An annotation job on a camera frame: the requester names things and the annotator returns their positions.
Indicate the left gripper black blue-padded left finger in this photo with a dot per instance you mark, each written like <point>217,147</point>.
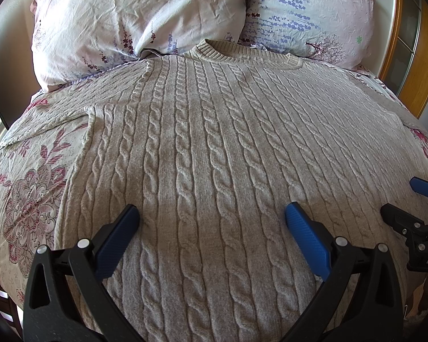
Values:
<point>51,313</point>

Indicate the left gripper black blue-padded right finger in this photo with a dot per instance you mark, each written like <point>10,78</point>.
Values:
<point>360,296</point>

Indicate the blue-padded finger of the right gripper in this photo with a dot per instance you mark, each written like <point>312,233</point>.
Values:
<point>419,186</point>

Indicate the floral bed sheet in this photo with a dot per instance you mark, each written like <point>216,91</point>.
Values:
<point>28,199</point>

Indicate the wooden headboard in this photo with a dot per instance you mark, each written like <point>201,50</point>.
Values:
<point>399,50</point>

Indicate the floral pillow right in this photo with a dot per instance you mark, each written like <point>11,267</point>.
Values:
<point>334,31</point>

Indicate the floral pillow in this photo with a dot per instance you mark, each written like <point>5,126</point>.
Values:
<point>74,39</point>
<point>334,31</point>

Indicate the floral pillow left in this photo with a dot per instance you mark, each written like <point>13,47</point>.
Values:
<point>74,39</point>

